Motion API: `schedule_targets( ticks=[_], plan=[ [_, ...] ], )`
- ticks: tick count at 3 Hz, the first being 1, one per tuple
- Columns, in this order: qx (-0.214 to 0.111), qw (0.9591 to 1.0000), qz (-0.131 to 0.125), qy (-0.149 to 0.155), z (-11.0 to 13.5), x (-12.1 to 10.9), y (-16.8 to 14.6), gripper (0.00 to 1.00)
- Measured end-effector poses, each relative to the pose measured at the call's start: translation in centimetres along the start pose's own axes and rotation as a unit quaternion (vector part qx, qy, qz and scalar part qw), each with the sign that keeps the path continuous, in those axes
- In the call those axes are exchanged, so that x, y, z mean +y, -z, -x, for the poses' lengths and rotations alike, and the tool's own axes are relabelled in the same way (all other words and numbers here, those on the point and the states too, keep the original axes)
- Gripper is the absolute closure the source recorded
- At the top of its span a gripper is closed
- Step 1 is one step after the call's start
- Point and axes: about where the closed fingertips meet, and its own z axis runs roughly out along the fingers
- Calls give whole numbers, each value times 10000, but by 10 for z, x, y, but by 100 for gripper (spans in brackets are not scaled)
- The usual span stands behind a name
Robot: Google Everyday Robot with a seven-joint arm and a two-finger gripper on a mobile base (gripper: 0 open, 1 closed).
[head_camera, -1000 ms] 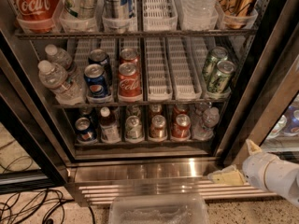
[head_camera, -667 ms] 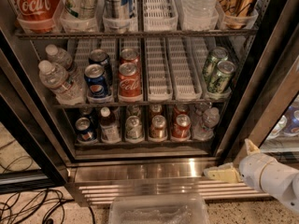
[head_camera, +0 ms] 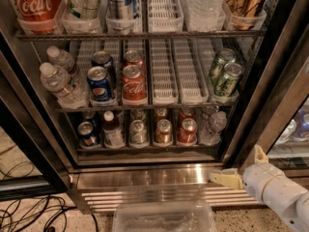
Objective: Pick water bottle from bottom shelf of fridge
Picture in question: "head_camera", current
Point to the blue pepsi can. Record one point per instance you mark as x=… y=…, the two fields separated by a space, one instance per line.
x=99 y=83
x=88 y=135
x=91 y=116

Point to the clear plastic bin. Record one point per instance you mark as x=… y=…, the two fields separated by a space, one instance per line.
x=171 y=216

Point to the orange soda can bottom rear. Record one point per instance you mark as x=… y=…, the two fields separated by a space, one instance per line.
x=160 y=113

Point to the green can middle rear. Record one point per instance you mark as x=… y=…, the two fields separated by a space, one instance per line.
x=221 y=58

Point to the red Coca-Cola can middle rear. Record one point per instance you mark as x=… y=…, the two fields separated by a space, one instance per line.
x=134 y=57

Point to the red coca-cola can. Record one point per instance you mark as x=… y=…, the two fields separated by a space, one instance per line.
x=187 y=131
x=134 y=57
x=134 y=87
x=186 y=112

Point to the blue Pepsi can middle front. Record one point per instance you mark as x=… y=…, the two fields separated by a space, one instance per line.
x=99 y=83

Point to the green white can bottom rear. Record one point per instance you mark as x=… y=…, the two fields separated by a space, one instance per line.
x=138 y=114

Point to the front water bottle middle shelf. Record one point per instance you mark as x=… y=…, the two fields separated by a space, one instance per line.
x=59 y=83

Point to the white empty shelf tray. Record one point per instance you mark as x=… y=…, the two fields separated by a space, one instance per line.
x=191 y=81
x=164 y=83
x=165 y=16

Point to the white can behind right door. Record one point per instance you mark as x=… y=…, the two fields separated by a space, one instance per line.
x=284 y=137

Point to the golden tea bottle top shelf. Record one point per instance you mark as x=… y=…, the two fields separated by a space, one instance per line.
x=244 y=14

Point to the glass fridge door left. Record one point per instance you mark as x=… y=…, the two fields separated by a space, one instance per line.
x=28 y=165

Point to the glass fridge door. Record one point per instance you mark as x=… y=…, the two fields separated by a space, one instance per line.
x=28 y=165
x=275 y=91

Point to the red Coca-Cola can bottom front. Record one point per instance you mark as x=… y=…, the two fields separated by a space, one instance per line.
x=187 y=131

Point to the blue can behind right door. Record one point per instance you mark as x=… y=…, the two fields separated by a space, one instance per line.
x=301 y=132

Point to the blue Pepsi can bottom rear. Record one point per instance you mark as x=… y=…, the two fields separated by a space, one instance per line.
x=91 y=116

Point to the green can middle front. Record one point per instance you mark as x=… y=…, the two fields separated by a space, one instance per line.
x=228 y=81

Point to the white empty shelf tray right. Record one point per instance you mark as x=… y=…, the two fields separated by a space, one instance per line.
x=191 y=81

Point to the glass fridge door right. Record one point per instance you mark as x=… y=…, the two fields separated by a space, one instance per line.
x=275 y=91

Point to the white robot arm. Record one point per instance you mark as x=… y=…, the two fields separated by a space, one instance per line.
x=297 y=219

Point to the clear water bottle top shelf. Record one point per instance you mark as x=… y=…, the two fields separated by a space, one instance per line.
x=206 y=15

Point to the silver blue can top shelf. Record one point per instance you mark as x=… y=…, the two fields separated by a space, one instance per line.
x=123 y=9

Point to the green white can bottom front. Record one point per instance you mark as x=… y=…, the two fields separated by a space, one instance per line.
x=138 y=135

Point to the clear water bottle bottom shelf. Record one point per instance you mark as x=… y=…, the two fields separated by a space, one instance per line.
x=210 y=135

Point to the clear water bottle shelf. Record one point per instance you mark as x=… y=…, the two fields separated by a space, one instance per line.
x=210 y=135
x=206 y=15

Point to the orange soda can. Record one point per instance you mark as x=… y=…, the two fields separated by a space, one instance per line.
x=163 y=132
x=160 y=113

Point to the rear water bottle middle shelf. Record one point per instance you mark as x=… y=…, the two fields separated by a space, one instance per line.
x=62 y=58

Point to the white empty top shelf tray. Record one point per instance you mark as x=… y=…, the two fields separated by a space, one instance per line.
x=165 y=16

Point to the green white can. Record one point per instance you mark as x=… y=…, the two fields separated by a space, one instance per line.
x=138 y=114
x=138 y=135

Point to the red Coca-Cola can middle front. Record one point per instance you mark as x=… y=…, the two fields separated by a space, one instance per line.
x=134 y=87

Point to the red Coca-Cola can bottom rear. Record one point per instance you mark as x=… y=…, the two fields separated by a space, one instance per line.
x=186 y=112

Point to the blue Pepsi can bottom front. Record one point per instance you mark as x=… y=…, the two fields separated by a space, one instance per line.
x=88 y=135

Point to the orange soda can bottom front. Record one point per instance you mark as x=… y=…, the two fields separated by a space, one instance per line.
x=163 y=132

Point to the brown tea bottle white cap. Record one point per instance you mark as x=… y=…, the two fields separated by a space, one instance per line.
x=112 y=130

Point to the white empty shelf tray left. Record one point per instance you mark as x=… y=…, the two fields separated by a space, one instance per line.
x=164 y=83

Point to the rear water bottle bottom shelf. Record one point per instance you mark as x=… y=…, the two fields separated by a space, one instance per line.
x=206 y=112

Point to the dark Pepsi can middle rear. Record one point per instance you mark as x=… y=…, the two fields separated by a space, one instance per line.
x=104 y=59

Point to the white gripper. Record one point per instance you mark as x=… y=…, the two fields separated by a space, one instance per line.
x=256 y=180

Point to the large Coca-Cola bottle top shelf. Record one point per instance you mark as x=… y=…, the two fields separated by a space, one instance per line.
x=39 y=12

